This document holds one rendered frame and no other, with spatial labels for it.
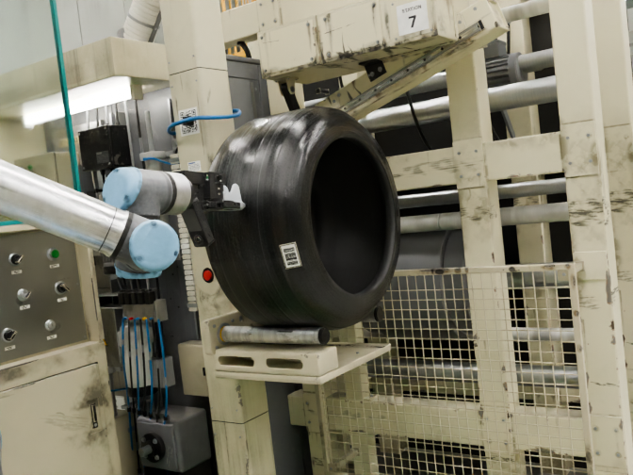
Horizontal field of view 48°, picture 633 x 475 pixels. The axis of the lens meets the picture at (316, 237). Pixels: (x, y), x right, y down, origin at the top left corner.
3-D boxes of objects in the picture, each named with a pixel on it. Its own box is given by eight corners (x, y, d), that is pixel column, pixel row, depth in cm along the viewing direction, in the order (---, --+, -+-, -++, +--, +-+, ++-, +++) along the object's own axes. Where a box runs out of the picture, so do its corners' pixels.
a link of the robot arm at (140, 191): (99, 218, 140) (97, 168, 140) (147, 220, 150) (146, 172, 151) (130, 214, 135) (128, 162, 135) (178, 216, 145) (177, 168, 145)
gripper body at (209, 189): (228, 173, 159) (189, 169, 149) (230, 211, 159) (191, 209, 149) (203, 177, 164) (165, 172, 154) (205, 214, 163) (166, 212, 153)
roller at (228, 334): (225, 344, 199) (216, 337, 196) (230, 329, 201) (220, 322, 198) (328, 348, 179) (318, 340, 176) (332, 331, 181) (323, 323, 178)
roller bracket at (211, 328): (204, 355, 195) (200, 320, 195) (290, 325, 228) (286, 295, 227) (213, 355, 193) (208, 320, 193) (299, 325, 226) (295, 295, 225)
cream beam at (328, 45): (260, 79, 220) (254, 32, 219) (306, 85, 241) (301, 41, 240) (438, 35, 185) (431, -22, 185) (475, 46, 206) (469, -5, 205)
